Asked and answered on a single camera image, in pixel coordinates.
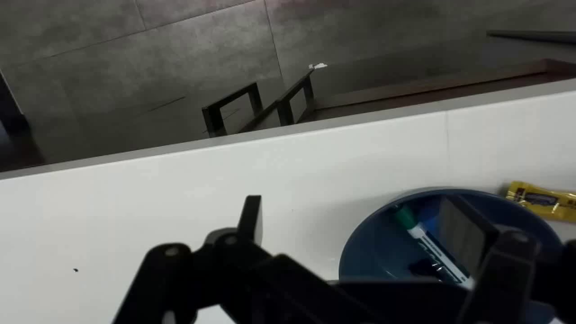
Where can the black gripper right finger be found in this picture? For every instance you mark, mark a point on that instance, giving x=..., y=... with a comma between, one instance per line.
x=505, y=271

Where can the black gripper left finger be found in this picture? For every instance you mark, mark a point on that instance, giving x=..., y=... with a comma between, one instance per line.
x=181, y=282

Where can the yellow snack bar wrapper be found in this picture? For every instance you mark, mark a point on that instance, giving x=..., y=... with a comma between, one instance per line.
x=543, y=201

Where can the blue bowl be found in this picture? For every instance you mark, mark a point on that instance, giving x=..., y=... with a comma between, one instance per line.
x=376, y=249

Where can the green capped white marker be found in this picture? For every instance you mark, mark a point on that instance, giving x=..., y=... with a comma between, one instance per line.
x=430, y=246

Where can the dark wooden bench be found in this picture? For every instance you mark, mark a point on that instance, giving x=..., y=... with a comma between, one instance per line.
x=433, y=91

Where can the small white paper scrap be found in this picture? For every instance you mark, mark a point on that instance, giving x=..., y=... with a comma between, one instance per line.
x=318, y=66

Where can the black metal chair frame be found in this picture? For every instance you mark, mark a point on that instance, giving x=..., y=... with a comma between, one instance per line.
x=255, y=105

